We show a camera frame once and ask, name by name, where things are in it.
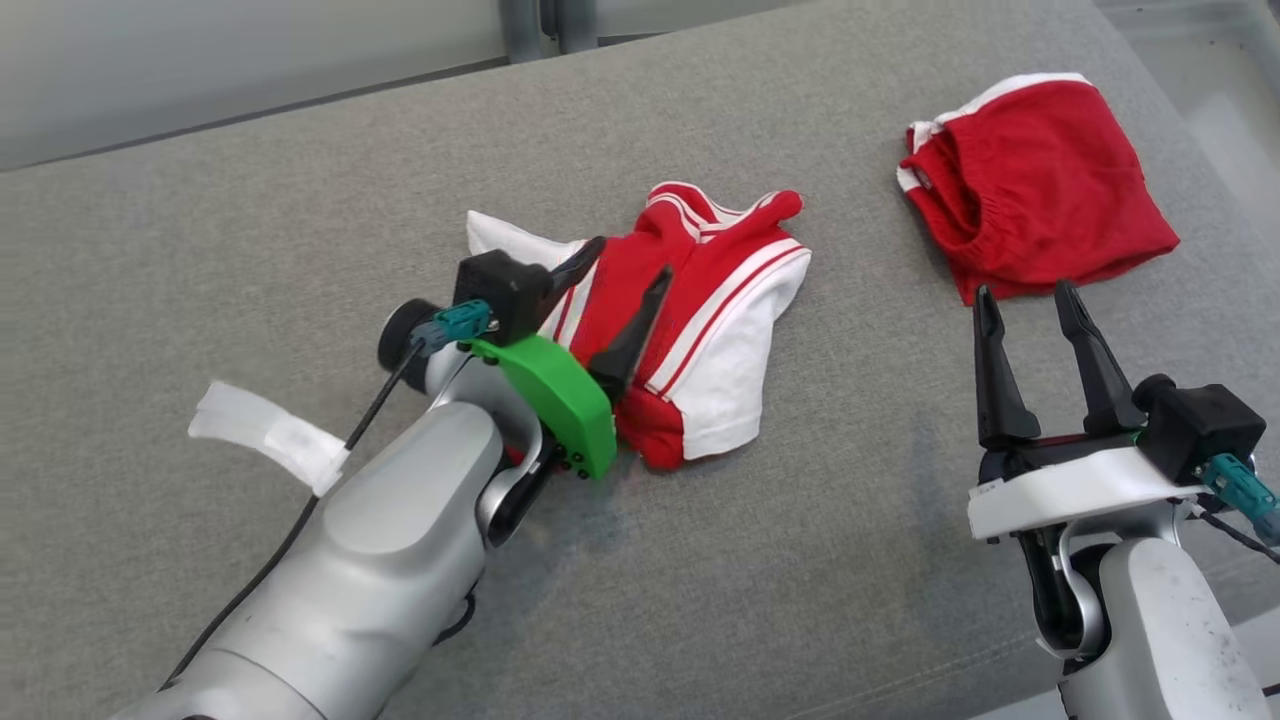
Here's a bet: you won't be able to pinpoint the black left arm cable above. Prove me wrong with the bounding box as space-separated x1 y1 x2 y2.
160 340 429 691

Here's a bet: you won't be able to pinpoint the red shorts with white stripe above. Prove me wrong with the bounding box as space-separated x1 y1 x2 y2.
896 72 1182 307

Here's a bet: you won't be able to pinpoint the teal left cable connector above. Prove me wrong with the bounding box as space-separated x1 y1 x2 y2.
408 298 494 360

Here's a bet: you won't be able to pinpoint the teal cable connector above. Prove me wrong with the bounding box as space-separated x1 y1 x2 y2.
408 298 494 360
1199 452 1280 547

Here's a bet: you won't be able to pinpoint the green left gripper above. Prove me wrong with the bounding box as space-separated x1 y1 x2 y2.
468 236 675 482

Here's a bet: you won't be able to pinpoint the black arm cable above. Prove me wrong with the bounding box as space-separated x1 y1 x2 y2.
160 340 429 691
1188 503 1280 563

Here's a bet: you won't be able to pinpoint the red white-sleeved jersey shirt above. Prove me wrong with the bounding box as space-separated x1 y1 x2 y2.
465 180 813 472

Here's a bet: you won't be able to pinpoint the grey metal partition post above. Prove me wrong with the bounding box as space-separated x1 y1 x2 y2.
544 0 602 56
499 0 547 64

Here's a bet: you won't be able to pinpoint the teal right cable connector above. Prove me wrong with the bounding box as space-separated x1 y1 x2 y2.
1199 452 1280 547

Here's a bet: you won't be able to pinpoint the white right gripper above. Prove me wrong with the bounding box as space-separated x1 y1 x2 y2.
966 279 1212 544

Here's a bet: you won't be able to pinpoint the white tape flag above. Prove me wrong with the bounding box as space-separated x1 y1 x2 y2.
187 380 350 499

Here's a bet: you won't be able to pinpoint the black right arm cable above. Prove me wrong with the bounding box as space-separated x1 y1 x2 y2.
1188 503 1280 563

